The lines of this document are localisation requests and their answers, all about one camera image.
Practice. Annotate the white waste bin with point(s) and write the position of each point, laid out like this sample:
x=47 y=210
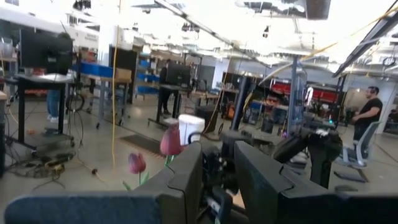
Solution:
x=189 y=127

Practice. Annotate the dark metal post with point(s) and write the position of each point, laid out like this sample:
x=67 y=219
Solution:
x=242 y=102

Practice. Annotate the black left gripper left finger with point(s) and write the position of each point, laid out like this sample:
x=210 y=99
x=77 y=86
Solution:
x=183 y=186

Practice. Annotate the person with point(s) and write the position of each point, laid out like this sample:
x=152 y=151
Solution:
x=53 y=102
x=164 y=93
x=370 y=109

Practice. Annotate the cardboard box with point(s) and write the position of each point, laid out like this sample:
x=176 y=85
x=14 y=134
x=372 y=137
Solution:
x=122 y=74

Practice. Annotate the black floor mat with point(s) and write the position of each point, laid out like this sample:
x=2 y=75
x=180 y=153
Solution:
x=141 y=143

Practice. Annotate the purple artificial tulip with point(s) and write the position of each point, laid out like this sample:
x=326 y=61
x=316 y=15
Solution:
x=171 y=143

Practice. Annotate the orange black device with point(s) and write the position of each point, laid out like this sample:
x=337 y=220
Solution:
x=230 y=111

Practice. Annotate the black rig frame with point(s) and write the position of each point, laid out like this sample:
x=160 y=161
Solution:
x=367 y=43

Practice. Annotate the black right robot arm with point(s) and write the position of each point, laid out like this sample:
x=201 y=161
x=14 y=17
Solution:
x=320 y=161

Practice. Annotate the dark pink artificial tulip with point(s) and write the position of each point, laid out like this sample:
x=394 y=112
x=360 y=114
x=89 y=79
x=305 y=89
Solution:
x=136 y=163

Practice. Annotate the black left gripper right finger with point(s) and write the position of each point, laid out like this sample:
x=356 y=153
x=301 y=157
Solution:
x=264 y=193

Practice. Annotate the black cabinet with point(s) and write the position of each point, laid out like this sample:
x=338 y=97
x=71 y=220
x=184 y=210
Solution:
x=126 y=59

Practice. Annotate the black leg wooden desk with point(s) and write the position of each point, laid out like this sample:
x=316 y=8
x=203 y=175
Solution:
x=183 y=89

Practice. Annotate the black computer monitor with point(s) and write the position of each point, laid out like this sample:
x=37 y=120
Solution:
x=43 y=53
x=178 y=74

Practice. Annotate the grey office chair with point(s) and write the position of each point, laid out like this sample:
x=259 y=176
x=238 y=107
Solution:
x=357 y=152

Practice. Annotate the blue plastic bin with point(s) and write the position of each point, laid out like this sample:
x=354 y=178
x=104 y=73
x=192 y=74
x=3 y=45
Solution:
x=93 y=70

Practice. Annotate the black standing desk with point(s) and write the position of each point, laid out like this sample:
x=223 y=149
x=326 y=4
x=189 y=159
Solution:
x=43 y=78

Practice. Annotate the white building pillar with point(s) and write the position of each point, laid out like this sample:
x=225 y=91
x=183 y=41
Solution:
x=105 y=43

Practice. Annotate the wooden top work table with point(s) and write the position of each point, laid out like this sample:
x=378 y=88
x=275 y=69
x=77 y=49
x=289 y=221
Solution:
x=102 y=102

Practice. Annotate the red tool chest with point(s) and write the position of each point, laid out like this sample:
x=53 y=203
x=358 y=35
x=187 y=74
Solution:
x=323 y=95

